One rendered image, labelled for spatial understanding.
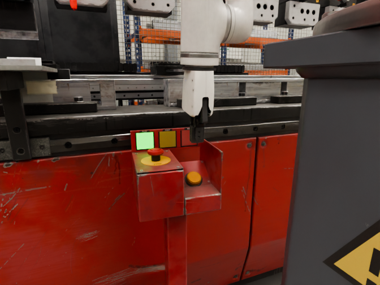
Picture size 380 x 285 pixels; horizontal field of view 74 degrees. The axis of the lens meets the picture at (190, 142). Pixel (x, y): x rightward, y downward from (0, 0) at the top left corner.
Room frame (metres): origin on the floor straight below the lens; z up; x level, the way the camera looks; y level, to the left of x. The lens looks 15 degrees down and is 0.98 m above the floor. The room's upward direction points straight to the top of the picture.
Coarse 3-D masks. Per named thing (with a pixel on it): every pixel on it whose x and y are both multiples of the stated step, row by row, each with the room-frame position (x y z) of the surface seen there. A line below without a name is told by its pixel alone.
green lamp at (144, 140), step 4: (148, 132) 0.66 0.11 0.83; (152, 132) 0.66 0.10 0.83; (136, 136) 0.65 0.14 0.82; (140, 136) 0.65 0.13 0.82; (144, 136) 0.66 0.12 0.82; (148, 136) 0.66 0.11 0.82; (152, 136) 0.66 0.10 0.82; (140, 140) 0.65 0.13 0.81; (144, 140) 0.66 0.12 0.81; (148, 140) 0.66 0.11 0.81; (152, 140) 0.66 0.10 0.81; (140, 144) 0.65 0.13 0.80; (144, 144) 0.66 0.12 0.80; (148, 144) 0.66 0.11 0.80; (152, 144) 0.66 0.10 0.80; (140, 148) 0.65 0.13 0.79; (144, 148) 0.66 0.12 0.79; (148, 148) 0.66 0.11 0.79
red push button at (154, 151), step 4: (152, 148) 0.59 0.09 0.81; (156, 148) 0.59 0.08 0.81; (160, 148) 0.59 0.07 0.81; (148, 152) 0.57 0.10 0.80; (152, 152) 0.56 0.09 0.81; (156, 152) 0.56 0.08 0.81; (160, 152) 0.57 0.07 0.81; (152, 156) 0.57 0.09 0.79; (156, 156) 0.57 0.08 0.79; (152, 160) 0.57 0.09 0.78; (156, 160) 0.57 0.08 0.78
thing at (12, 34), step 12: (0, 0) 0.74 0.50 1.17; (0, 12) 0.74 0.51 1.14; (12, 12) 0.75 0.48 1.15; (24, 12) 0.76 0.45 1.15; (0, 24) 0.74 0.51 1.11; (12, 24) 0.75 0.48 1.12; (24, 24) 0.76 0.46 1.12; (36, 24) 0.78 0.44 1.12; (0, 36) 0.74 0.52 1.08; (12, 36) 0.75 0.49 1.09; (24, 36) 0.76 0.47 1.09; (36, 36) 0.77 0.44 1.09
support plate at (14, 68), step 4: (0, 68) 0.50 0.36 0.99; (4, 68) 0.51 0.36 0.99; (8, 68) 0.51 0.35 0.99; (12, 68) 0.51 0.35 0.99; (16, 68) 0.51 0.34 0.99; (20, 68) 0.52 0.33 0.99; (24, 68) 0.52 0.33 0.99; (28, 68) 0.52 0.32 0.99; (32, 68) 0.52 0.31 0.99; (36, 68) 0.53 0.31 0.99; (40, 68) 0.53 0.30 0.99; (44, 68) 0.55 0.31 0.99; (48, 68) 0.61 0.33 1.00; (52, 68) 0.67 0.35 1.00
